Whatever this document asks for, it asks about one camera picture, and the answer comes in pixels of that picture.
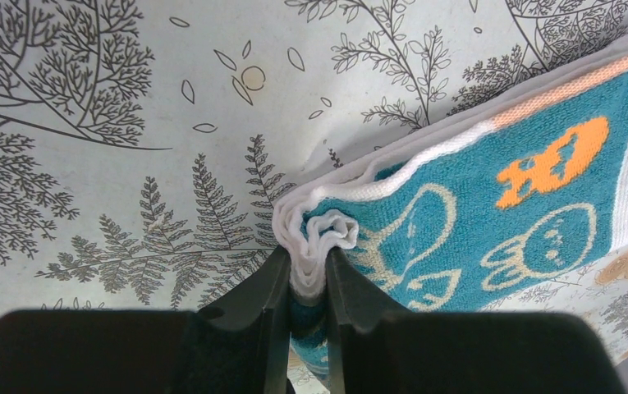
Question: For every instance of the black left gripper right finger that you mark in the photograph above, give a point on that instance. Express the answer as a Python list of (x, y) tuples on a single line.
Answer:
[(376, 345)]

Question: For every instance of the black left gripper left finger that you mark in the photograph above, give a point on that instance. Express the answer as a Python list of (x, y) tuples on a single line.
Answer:
[(236, 344)]

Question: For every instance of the teal bunny pattern towel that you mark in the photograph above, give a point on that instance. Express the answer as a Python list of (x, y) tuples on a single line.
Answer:
[(515, 192)]

